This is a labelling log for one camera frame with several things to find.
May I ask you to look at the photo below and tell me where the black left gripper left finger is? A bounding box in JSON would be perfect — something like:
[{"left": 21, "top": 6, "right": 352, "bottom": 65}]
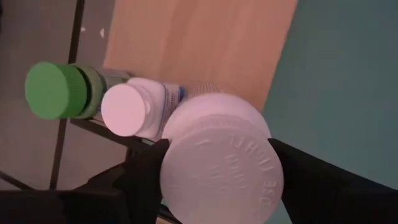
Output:
[{"left": 0, "top": 138, "right": 170, "bottom": 224}]

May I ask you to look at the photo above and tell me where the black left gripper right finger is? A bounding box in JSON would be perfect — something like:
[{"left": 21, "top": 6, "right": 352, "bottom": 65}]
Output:
[{"left": 268, "top": 138, "right": 398, "bottom": 224}]

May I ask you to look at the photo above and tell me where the white cap grey label bottle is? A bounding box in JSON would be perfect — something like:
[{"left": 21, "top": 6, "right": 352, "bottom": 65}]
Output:
[{"left": 160, "top": 92, "right": 285, "bottom": 224}]

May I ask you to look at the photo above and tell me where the small white bottle blue label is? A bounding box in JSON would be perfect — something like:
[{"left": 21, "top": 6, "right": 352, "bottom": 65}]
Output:
[{"left": 101, "top": 77, "right": 187, "bottom": 141}]

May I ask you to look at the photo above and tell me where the green cap clear bottle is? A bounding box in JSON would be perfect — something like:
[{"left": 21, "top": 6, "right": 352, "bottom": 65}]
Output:
[{"left": 24, "top": 61, "right": 131, "bottom": 122}]

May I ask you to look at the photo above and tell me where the green table mat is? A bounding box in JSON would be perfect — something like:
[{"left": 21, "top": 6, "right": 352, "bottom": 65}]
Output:
[{"left": 263, "top": 0, "right": 398, "bottom": 224}]

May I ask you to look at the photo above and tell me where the wooden board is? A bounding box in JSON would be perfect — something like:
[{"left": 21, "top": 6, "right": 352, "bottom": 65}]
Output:
[{"left": 70, "top": 0, "right": 299, "bottom": 224}]

